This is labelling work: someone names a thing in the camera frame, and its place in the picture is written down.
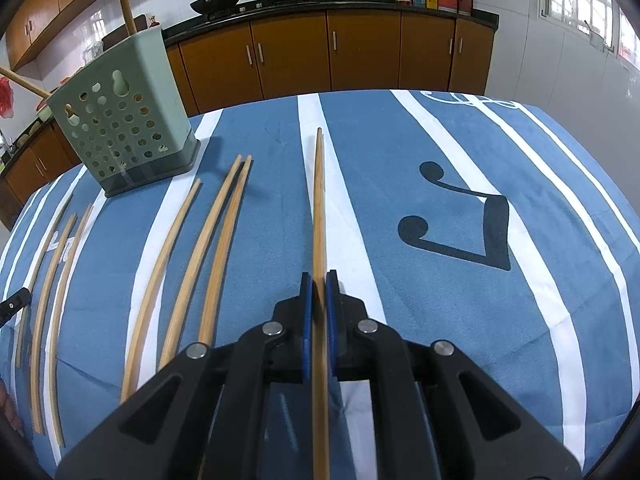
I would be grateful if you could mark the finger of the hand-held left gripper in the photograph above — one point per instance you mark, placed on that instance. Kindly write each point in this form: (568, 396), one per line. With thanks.
(15, 304)

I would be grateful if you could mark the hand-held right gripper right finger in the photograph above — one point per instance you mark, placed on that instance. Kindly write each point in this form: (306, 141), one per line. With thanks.
(332, 330)

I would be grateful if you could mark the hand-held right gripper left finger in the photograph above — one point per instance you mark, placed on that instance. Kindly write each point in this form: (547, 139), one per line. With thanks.
(306, 330)

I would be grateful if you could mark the green perforated utensil holder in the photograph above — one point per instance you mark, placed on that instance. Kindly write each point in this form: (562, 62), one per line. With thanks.
(125, 125)

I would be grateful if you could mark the chopsticks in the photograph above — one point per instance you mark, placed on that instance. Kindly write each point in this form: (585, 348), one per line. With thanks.
(22, 82)

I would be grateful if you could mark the person's left hand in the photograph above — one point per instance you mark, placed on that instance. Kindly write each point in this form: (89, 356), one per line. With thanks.
(6, 405)

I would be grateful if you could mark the blue white striped tablecloth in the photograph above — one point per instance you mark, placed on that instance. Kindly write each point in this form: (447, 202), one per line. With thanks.
(400, 160)

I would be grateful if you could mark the hanging red plastic bag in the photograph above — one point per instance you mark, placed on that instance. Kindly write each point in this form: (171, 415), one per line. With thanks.
(5, 97)

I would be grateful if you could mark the clear glass jars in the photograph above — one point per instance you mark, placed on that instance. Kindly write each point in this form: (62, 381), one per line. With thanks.
(92, 54)

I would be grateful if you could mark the brown wooden base cabinets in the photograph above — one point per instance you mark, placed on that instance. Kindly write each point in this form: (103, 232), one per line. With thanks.
(295, 55)

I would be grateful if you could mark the dark cutting board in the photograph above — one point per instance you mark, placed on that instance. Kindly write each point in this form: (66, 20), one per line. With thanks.
(115, 35)

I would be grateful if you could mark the black kitchen countertop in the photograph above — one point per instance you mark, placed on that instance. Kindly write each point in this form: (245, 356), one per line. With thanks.
(350, 6)

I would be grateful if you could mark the white framed window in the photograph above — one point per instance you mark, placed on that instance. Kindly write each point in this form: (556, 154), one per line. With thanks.
(585, 0)

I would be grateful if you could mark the brown wooden wall cabinet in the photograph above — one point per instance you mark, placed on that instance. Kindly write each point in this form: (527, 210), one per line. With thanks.
(45, 5)

